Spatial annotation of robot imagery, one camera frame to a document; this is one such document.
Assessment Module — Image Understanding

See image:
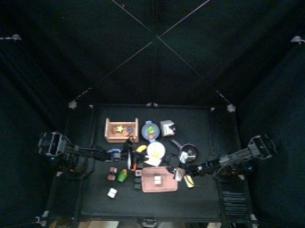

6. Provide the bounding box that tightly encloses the wooden toy crate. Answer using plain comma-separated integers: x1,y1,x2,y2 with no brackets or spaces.
103,118,141,144

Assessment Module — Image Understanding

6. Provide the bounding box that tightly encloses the silver toy knife red handle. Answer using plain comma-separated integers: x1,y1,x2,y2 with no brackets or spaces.
126,148,134,171

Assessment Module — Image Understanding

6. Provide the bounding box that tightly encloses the green yellow toy corn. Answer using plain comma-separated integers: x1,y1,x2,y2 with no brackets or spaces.
117,168,129,183

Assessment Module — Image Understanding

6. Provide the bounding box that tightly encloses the white grey toy appliance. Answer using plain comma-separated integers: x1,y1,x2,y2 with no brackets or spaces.
159,119,178,137

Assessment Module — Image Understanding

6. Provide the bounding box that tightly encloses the black toy frying pan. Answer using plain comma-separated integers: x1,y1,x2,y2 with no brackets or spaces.
169,138,201,164

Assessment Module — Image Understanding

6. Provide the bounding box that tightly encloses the blue toy bowl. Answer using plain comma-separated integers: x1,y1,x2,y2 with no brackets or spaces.
141,120,161,142

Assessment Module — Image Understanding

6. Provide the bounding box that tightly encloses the white plate with fried egg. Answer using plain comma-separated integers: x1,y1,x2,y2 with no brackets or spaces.
146,141,167,160

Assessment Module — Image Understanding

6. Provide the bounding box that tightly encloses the pink cutting board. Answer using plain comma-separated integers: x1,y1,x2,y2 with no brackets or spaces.
141,166,179,194

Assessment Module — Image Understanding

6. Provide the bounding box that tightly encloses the white toy piece in pan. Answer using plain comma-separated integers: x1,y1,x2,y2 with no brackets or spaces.
179,151,190,164

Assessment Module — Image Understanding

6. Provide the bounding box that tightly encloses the white toy cube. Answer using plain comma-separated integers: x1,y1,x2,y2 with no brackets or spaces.
106,187,119,200

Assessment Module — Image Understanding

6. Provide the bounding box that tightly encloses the white toy cleaver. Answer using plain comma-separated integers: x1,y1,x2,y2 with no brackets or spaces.
174,167,187,183

